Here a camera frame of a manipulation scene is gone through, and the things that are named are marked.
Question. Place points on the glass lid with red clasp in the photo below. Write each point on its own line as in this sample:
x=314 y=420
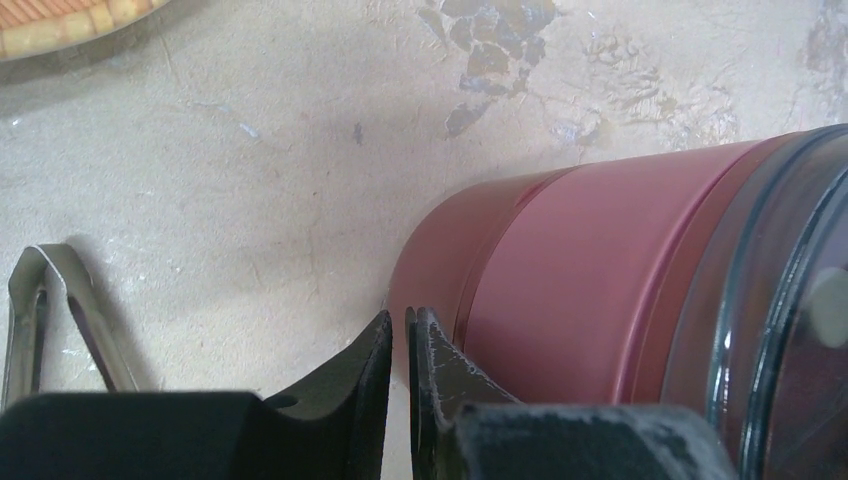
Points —
x=760 y=347

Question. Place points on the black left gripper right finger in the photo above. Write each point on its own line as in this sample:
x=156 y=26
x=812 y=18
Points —
x=465 y=426

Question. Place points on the steel food tongs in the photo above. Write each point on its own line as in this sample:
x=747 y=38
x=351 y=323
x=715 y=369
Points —
x=47 y=280

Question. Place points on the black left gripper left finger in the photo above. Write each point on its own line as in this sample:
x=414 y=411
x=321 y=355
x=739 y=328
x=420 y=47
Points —
x=328 y=425

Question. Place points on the dark red steel lunch pot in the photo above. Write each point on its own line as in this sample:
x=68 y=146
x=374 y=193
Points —
x=442 y=262

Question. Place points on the woven bamboo basket tray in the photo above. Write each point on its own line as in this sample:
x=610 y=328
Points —
x=34 y=27

